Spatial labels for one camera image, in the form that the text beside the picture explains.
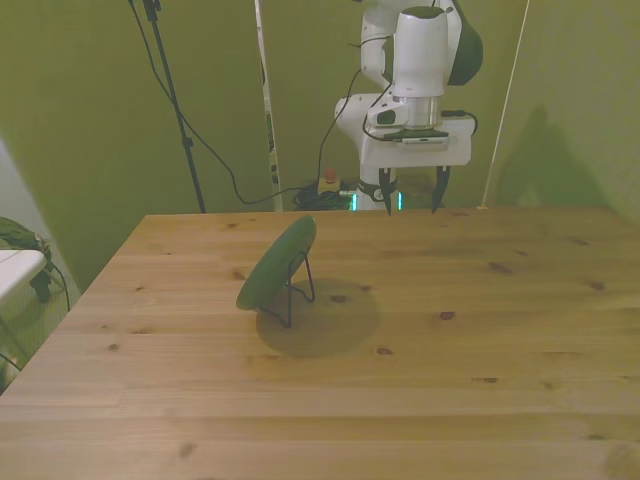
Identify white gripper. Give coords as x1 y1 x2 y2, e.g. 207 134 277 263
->
362 118 474 218

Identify green round plate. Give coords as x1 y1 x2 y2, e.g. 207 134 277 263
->
236 214 318 312

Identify yellow emergency stop button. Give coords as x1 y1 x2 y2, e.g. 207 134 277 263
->
319 168 342 197

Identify green crumpled cloth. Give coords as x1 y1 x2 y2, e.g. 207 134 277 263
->
0 215 55 302

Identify white side table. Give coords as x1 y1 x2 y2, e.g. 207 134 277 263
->
0 248 47 307

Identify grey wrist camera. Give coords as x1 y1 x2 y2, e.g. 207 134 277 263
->
383 128 450 150

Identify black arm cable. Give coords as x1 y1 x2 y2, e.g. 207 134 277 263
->
315 42 479 196

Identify black cable bundle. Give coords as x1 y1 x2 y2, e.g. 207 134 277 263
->
291 184 352 212

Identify thin white cord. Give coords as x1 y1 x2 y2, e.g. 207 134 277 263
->
478 0 531 211

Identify black stand cable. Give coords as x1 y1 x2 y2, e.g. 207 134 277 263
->
127 0 321 207

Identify black wire plate stand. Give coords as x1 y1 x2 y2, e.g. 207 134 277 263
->
256 249 317 330

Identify black camera stand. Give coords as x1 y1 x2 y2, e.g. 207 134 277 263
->
127 0 208 215

